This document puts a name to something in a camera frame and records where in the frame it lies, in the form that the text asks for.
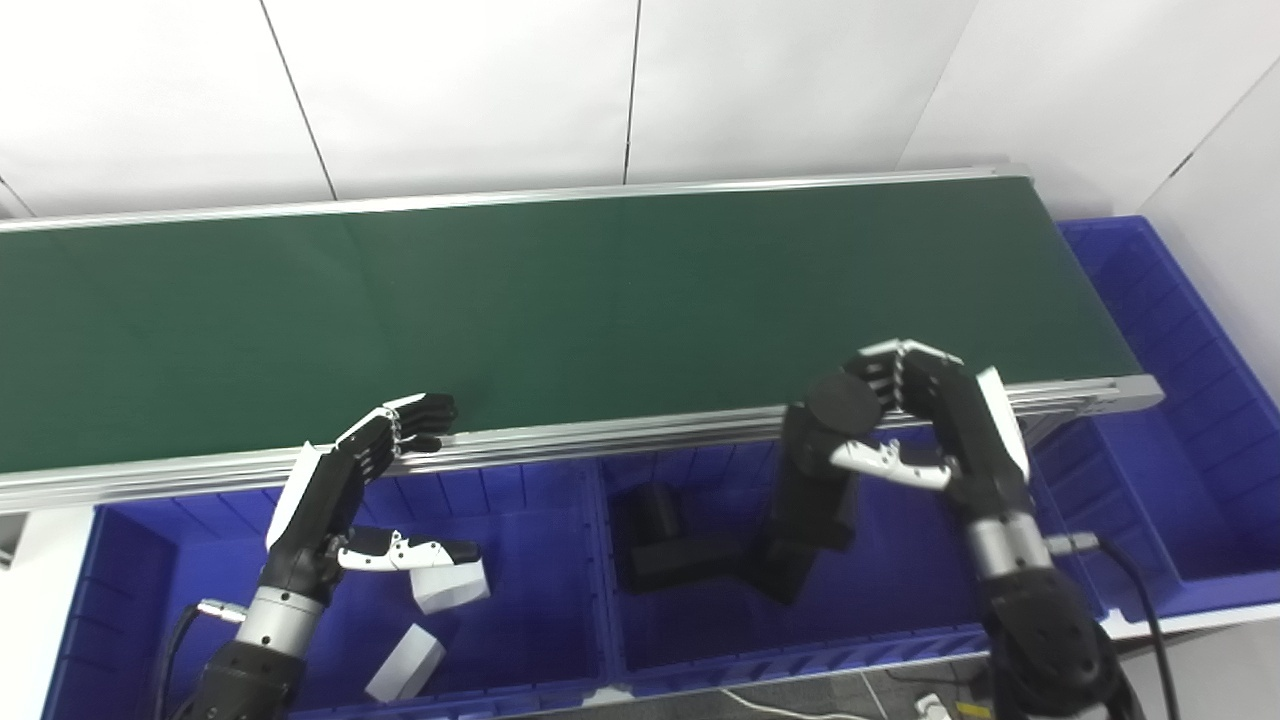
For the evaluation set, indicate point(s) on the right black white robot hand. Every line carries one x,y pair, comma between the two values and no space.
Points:
975,440

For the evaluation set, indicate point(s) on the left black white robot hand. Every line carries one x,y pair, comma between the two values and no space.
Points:
315,520

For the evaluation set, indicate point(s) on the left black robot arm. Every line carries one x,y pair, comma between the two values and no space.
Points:
260,650

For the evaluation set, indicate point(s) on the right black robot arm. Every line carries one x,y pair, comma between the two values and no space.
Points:
1040,630

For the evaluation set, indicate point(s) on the white block part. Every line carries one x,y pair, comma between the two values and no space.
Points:
405,665
450,588

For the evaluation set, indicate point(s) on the blue bin with black parts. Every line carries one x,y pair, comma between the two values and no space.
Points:
900,580

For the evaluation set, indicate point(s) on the blue bin with white parts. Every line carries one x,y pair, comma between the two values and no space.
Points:
160,560

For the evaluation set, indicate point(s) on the long blue plastic bin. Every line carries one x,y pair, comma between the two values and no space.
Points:
1180,480

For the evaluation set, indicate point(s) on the green conveyor belt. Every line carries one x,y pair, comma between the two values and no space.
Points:
550,310
600,440

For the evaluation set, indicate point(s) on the aluminium conveyor leg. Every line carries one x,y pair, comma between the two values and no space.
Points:
8,545

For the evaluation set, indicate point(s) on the white floor plug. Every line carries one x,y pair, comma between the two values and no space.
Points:
930,707

